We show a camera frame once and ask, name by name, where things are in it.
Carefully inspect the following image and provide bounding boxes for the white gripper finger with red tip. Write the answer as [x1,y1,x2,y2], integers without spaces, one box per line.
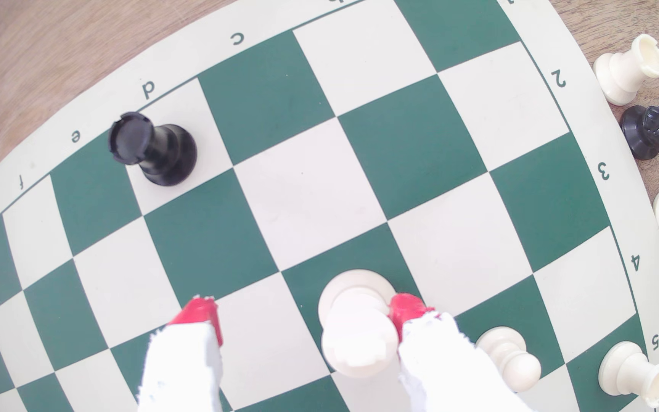
[389,292,534,412]
[137,295,225,412]

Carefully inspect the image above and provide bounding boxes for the white chess rook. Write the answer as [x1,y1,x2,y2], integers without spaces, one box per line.
[593,33,659,107]
[317,269,400,379]
[598,341,659,409]

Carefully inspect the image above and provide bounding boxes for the green white chess board mat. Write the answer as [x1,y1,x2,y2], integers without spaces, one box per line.
[0,0,659,412]

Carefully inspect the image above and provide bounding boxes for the black chess rook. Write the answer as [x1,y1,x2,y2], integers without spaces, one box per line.
[108,111,198,187]

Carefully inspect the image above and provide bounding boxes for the black chess knight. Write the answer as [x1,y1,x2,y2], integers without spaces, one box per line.
[619,90,659,161]

